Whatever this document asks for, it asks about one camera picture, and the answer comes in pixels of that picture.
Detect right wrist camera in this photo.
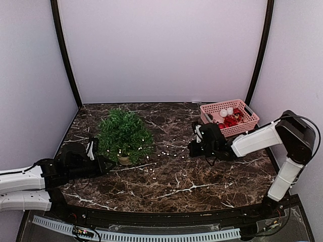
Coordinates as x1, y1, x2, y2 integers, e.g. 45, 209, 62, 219
192, 121, 203, 144

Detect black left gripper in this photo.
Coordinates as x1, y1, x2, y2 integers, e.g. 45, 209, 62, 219
67, 155, 116, 180

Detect white fairy light string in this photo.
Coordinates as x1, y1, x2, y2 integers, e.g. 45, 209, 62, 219
103, 134, 190, 182

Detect white perforated cable tray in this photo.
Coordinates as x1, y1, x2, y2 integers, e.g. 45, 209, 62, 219
32, 215, 241, 241

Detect pink plastic basket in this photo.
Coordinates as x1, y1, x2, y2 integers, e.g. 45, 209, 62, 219
200, 99, 259, 137

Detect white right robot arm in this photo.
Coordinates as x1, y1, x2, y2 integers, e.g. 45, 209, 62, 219
188, 110, 322, 219

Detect small green christmas tree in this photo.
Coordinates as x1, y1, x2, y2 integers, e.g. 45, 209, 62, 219
97, 108, 154, 166

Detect red ornaments in basket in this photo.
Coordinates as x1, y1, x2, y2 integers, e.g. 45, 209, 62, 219
216, 108, 245, 129

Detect white ball ornament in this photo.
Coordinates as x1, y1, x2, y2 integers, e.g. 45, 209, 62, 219
219, 107, 234, 117

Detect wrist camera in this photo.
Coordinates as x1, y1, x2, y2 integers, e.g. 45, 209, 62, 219
192, 121, 203, 144
86, 137, 99, 161

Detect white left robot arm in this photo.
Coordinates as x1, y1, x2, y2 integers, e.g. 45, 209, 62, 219
1, 141, 116, 220

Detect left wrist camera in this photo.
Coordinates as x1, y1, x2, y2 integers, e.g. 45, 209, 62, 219
86, 137, 99, 161

